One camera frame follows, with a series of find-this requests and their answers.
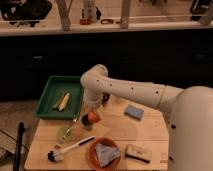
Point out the grey folded cloth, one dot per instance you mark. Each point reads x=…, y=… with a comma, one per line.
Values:
x=105, y=154

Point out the yellow corn cob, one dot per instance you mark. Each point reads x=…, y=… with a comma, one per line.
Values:
x=62, y=102

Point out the white dish brush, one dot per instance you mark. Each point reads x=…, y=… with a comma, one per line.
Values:
x=58, y=155

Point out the small metal cup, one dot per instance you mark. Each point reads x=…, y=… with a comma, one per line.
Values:
x=85, y=123

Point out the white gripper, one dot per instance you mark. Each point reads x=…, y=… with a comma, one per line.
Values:
x=90, y=105

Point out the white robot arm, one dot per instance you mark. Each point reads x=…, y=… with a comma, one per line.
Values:
x=190, y=110

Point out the dark purple bowl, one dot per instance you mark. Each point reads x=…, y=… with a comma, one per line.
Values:
x=106, y=97

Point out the orange apple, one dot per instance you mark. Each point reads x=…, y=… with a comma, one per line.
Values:
x=93, y=117

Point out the black pole left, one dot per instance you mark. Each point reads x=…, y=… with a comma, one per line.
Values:
x=17, y=158

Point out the brown board eraser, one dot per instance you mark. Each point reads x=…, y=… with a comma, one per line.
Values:
x=138, y=153

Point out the green plastic tray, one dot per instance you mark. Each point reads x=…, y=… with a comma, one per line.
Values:
x=55, y=88

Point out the blue sponge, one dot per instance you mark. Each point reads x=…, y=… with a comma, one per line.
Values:
x=134, y=112

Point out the orange plate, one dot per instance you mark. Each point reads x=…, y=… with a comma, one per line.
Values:
x=91, y=156

